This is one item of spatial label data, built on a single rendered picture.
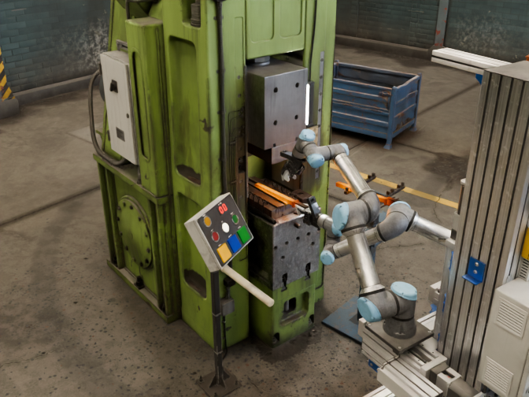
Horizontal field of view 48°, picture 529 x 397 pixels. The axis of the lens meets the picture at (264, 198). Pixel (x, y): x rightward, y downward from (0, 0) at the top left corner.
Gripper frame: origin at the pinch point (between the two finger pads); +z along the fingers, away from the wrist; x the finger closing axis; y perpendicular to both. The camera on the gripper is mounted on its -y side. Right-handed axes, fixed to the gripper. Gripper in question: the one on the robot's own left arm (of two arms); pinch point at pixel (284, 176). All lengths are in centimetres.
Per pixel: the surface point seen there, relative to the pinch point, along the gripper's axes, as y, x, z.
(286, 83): -33.1, 11.8, -34.3
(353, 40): -465, 661, 372
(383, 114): -140, 317, 172
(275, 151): -16.2, 5.0, -1.7
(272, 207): -2.0, 5.0, 31.2
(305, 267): 26, 24, 67
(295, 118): -23.8, 19.2, -15.6
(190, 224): 4, -60, 7
